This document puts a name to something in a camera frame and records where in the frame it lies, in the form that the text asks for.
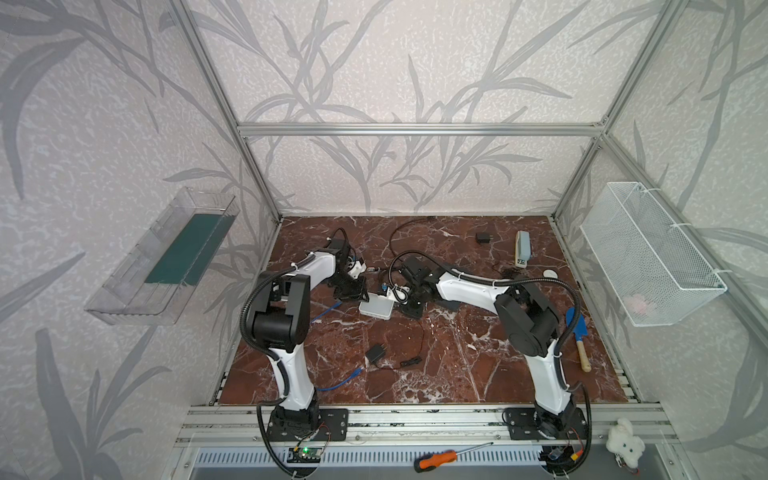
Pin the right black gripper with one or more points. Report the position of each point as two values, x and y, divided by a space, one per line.
409 291

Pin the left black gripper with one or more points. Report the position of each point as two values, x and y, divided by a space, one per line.
349 285

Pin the black network switch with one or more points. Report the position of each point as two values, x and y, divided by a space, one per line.
452 306

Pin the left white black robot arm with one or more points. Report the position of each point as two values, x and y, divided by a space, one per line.
275 321

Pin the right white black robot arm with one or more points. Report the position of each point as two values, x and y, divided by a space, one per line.
530 321

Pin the black power adapter cube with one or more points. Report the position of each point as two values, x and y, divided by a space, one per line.
375 353

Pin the grey brush block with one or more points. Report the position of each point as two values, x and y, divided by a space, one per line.
523 251

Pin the green circuit board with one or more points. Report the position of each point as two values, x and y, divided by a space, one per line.
305 455

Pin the pink item in basket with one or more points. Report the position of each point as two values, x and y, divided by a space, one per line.
637 305

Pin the white plush toy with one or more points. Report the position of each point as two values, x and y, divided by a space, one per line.
624 444

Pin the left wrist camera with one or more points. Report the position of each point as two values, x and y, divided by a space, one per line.
357 268

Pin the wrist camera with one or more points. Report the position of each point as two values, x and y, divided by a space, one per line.
357 268
398 294

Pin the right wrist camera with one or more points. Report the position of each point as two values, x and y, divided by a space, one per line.
398 294

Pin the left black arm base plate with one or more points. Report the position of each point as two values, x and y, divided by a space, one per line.
323 424

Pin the wooden handle blue tool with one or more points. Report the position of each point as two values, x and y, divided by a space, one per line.
580 331

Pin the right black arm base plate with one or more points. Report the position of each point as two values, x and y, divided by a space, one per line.
528 423

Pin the orange handled screwdriver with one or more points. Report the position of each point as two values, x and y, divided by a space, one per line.
431 461

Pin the clear plastic wall tray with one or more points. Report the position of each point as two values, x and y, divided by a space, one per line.
154 282

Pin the white wire mesh basket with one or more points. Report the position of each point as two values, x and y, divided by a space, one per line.
643 250

